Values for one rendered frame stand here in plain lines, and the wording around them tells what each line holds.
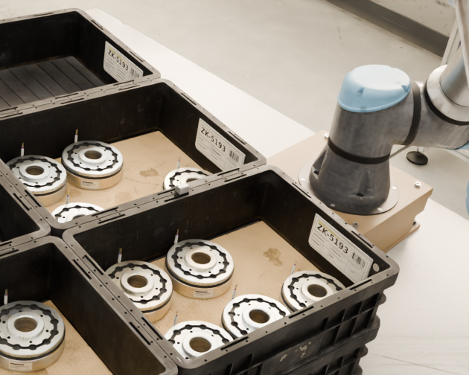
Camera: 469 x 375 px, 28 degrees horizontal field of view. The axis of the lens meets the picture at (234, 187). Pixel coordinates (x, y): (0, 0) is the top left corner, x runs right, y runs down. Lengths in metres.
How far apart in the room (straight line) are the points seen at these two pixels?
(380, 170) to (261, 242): 0.29
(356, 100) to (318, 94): 2.11
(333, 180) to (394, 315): 0.26
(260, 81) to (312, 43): 0.47
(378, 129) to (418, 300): 0.32
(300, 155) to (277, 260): 0.38
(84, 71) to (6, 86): 0.17
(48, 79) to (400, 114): 0.69
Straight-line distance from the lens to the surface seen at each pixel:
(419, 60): 4.21
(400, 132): 1.64
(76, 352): 1.28
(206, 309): 1.37
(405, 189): 1.79
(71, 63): 1.92
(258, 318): 1.35
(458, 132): 1.67
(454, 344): 1.65
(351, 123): 1.63
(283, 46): 4.04
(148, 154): 1.67
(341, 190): 1.67
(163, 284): 1.35
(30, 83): 1.84
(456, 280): 1.78
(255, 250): 1.49
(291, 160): 1.79
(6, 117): 1.54
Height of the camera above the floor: 1.75
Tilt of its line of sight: 35 degrees down
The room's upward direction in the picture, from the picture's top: 12 degrees clockwise
